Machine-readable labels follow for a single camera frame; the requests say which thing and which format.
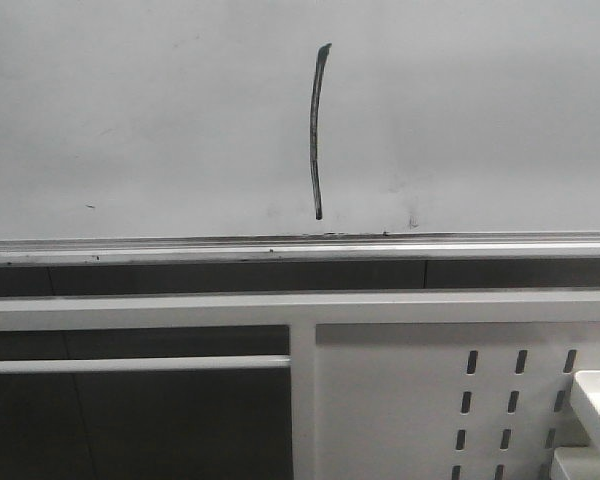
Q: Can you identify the white perforated pegboard panel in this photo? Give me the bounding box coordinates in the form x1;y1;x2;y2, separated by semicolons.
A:
316;323;600;479

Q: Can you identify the white whiteboard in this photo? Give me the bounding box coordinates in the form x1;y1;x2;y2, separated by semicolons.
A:
0;1;600;264

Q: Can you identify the lower white tray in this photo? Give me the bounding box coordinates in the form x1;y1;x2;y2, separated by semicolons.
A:
550;447;600;480

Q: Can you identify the white metal stand frame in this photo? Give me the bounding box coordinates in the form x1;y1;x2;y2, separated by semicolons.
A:
0;291;600;479

